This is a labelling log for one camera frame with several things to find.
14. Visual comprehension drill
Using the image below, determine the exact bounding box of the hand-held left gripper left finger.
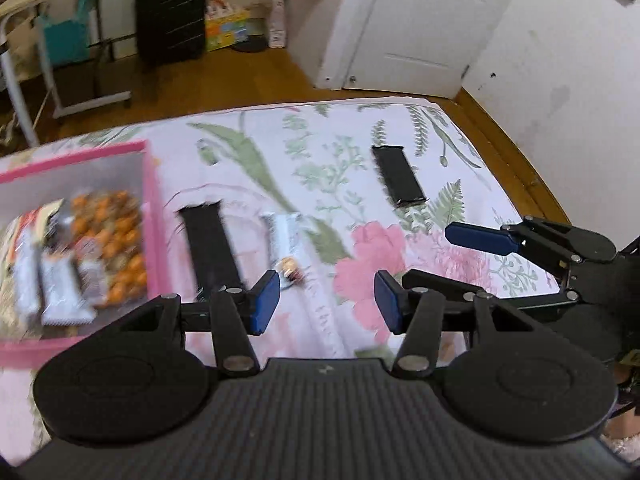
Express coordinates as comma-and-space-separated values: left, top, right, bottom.
117, 269, 282, 379

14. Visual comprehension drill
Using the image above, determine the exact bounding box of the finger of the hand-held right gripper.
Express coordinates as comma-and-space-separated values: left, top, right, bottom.
402, 269, 582, 315
444, 216, 582, 267

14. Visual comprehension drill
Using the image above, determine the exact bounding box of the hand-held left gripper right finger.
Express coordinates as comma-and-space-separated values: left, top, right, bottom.
374, 269, 534, 381

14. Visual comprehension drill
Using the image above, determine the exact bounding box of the white snack bar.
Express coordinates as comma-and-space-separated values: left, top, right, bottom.
10, 205, 63, 319
39, 247, 97, 327
261, 211, 307, 292

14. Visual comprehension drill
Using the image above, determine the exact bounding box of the pink plastic box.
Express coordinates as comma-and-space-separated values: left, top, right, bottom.
0, 140, 174, 367

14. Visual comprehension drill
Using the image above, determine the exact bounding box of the clear bag of coated peanuts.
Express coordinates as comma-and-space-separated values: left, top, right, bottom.
70, 189, 149, 309

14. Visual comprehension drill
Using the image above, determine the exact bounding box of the black snack bar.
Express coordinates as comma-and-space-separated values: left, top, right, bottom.
176, 199, 247, 302
370, 144, 429, 212

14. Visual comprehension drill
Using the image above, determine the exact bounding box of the small white snack packet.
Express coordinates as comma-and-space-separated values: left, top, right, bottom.
75, 237, 109, 307

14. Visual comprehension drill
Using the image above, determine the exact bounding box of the white door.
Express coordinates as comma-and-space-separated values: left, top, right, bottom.
290, 0, 532, 101

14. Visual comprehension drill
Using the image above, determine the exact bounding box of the colourful cardboard box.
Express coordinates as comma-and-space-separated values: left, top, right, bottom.
205, 0, 251, 53

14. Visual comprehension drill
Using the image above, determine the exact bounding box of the white carton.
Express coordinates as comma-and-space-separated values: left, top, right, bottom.
267, 0, 289, 50

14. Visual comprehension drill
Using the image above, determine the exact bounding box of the black suitcase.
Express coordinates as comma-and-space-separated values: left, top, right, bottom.
134, 0, 211, 69

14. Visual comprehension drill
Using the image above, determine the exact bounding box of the teal bag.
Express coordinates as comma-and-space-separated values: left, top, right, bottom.
34, 0, 97, 69

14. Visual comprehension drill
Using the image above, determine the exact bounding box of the white desk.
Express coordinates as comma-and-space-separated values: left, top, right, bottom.
0, 0, 171, 147

